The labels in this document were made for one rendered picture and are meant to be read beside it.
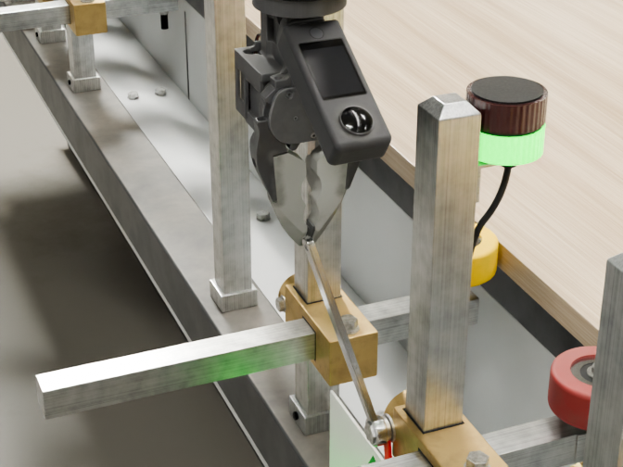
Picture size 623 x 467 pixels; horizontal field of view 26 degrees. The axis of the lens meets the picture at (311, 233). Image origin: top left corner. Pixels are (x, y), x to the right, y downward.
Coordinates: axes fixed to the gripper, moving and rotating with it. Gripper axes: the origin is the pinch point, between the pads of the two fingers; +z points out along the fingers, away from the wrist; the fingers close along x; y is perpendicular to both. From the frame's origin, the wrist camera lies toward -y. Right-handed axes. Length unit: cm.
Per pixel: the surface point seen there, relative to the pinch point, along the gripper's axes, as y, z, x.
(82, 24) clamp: 108, 19, -7
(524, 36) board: 62, 12, -57
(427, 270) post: -9.1, -0.3, -6.0
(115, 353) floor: 143, 103, -16
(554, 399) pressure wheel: -12.0, 12.7, -16.8
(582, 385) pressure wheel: -13.5, 10.8, -18.3
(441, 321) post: -9.8, 4.2, -7.1
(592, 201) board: 15.6, 11.7, -38.1
